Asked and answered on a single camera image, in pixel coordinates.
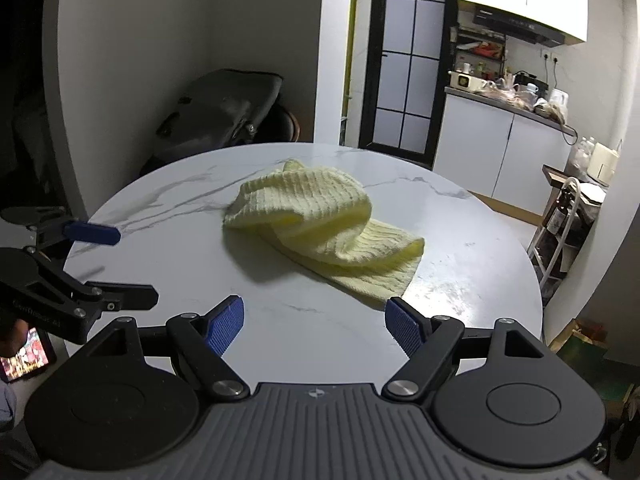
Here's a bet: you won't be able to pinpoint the white trolley cart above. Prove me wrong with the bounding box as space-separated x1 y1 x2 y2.
527 164 608 302

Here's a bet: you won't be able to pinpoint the black spice rack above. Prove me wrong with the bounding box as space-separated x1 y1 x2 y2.
452 25 507 78

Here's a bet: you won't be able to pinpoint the person's left hand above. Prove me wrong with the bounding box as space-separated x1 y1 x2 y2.
0 316 28 357

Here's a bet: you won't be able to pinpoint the black-framed glass door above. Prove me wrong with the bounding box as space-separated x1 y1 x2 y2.
359 0 461 168

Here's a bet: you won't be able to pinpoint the brown paper bag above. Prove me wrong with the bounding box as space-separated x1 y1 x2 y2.
547 319 613 361

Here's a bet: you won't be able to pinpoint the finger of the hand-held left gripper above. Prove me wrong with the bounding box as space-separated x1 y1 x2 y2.
25 220 122 260
26 247 160 317

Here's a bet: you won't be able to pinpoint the pale yellow ribbed towel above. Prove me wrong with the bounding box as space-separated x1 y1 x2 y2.
222 158 426 311

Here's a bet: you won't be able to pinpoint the grey backpack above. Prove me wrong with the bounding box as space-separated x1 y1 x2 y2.
140 69 283 176

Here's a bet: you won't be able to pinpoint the white kitchen base cabinet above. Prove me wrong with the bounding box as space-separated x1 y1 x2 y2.
432 86 578 222

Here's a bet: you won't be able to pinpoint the dark wooden chair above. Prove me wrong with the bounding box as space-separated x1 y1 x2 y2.
250 105 302 147

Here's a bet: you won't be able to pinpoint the black range hood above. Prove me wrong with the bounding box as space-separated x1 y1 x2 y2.
472 6 567 47

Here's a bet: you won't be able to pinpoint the yellow vertical pipe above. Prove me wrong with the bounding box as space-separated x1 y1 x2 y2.
342 0 360 148

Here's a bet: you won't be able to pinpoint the cream countertop appliance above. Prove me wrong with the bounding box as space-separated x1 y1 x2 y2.
590 142 621 186

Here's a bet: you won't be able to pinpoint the pile of plastic food bags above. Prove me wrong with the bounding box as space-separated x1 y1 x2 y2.
475 77 551 112

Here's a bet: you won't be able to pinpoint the cream toaster oven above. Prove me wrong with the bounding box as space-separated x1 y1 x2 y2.
449 71 484 92

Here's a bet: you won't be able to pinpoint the clear plastic bottles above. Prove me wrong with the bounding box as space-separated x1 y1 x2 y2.
569 136 597 170

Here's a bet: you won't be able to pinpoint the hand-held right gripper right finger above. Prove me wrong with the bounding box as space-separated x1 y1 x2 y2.
381 296 553 403

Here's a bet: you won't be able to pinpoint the dark glass bottle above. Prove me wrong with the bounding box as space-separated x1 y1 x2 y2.
547 185 576 236

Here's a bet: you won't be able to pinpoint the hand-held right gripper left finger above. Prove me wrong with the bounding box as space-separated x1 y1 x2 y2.
70 295 251 402

